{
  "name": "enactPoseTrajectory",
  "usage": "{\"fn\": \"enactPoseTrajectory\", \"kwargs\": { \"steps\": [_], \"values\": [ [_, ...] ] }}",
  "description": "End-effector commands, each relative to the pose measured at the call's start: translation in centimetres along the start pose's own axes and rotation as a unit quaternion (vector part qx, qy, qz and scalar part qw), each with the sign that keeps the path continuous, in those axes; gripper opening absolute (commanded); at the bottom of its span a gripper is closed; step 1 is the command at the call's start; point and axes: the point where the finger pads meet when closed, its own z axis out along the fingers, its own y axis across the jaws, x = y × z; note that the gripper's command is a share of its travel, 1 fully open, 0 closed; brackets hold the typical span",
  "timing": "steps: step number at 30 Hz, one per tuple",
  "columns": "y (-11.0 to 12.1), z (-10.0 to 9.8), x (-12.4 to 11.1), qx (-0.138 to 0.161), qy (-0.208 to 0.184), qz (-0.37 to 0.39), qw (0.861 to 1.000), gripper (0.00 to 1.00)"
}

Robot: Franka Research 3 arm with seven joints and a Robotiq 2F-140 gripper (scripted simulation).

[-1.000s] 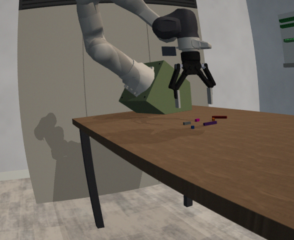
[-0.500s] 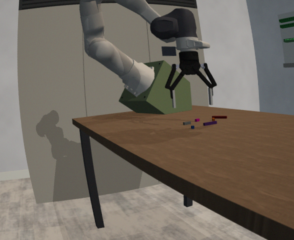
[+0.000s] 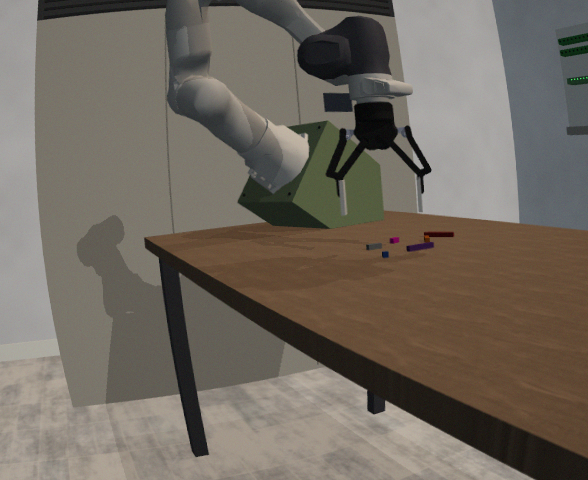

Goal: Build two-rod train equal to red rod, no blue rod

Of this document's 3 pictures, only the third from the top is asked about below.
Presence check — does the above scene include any purple rod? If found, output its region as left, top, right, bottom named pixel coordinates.
left=406, top=242, right=434, bottom=252

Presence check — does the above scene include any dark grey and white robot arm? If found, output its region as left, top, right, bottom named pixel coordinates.
left=165, top=0, right=413, bottom=194

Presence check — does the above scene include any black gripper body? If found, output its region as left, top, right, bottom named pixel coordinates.
left=354, top=102, right=398, bottom=150

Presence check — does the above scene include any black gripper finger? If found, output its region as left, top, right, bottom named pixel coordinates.
left=379, top=126, right=432, bottom=212
left=326, top=128, right=372, bottom=216

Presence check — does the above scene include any red rod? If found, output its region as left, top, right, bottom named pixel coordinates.
left=424, top=232, right=454, bottom=237

